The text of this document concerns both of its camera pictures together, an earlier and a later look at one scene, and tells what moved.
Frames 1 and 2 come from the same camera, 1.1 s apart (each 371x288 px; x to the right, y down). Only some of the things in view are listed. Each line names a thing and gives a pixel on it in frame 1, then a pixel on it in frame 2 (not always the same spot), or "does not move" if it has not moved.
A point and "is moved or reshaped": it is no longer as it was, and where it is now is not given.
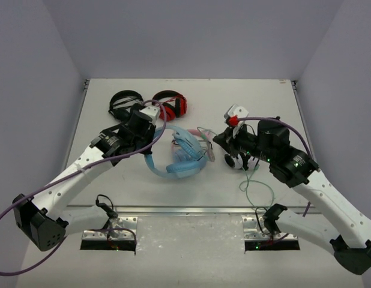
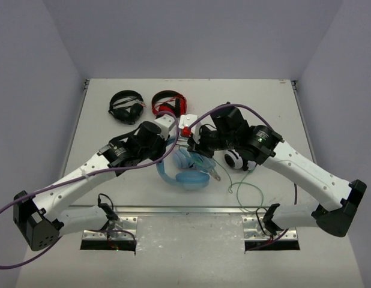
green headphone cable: [209, 128] is moved or reshaped
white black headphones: [241, 160] does not move
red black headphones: [175, 104] does not move
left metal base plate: [120, 222] does not move
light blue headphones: [183, 166] is moved or reshaped
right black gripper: [226, 141] to [200, 147]
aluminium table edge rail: [178, 210] does not move
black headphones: [121, 102] does not move
